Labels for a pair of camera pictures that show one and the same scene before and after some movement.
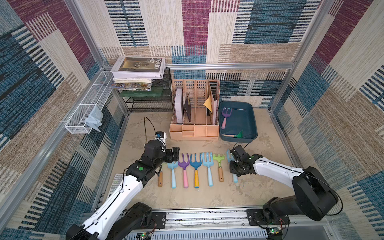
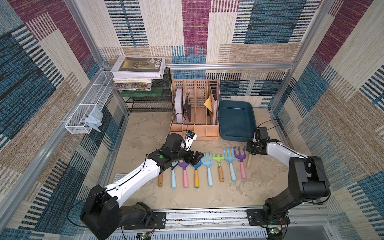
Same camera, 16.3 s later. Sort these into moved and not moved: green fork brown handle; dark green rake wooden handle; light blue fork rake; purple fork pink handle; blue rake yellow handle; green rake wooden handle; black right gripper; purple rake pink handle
Moved: black right gripper; purple fork pink handle; dark green rake wooden handle
Not moved: light blue fork rake; purple rake pink handle; blue rake yellow handle; green rake wooden handle; green fork brown handle
